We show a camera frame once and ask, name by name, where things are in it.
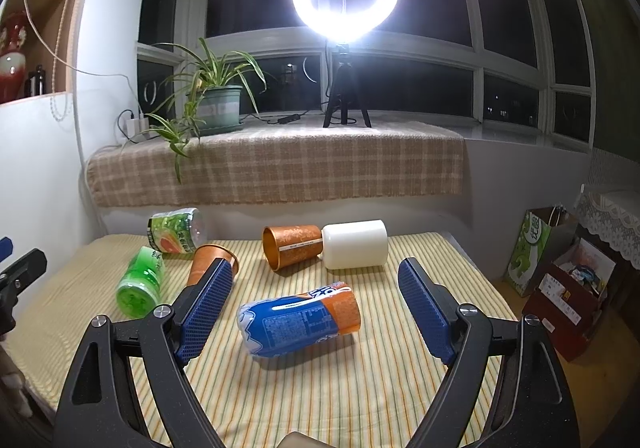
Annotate dark red cardboard box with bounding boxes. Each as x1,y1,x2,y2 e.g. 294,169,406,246
523,238,616,361

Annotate black tripod stand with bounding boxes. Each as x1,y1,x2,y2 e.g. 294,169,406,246
323,44,372,127

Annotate wooden shelf unit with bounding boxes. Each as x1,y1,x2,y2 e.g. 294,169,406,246
1,0,84,100

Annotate white lace cloth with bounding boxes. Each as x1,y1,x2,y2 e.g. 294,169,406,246
575,186,639,269

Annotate beige plaid sill cloth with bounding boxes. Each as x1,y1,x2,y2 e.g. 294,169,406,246
86,121,465,208

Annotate blue and orange paper cup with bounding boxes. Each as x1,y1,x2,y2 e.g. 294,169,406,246
236,281,361,358

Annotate striped yellow table cloth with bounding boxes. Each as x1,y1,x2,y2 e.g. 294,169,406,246
4,233,512,447

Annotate red and white vase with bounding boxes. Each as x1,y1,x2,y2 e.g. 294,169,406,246
0,11,27,104

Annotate green and white paper bag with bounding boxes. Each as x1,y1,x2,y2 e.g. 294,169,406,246
504,205,578,297

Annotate copper orange cup with label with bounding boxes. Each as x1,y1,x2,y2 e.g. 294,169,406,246
262,225,323,272

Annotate white plastic cup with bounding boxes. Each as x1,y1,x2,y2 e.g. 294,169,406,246
321,220,388,271

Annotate spider plant in green pot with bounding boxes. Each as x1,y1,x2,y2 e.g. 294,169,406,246
149,38,267,181

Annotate black cable with inline switch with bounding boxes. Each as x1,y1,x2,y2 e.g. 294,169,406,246
240,110,327,127

